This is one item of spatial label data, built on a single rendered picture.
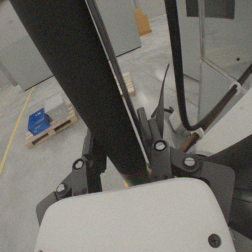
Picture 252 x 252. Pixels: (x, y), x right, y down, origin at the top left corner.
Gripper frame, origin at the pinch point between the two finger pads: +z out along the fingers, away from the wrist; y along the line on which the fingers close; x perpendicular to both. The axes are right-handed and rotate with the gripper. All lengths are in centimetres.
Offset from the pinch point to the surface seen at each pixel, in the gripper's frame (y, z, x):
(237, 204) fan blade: 11.5, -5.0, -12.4
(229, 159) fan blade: 15.5, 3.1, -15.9
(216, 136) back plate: 25.8, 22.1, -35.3
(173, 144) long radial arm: 10.1, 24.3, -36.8
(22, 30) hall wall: -620, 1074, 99
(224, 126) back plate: 28.7, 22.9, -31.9
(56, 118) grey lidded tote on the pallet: -173, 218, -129
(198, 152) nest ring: 17.9, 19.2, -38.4
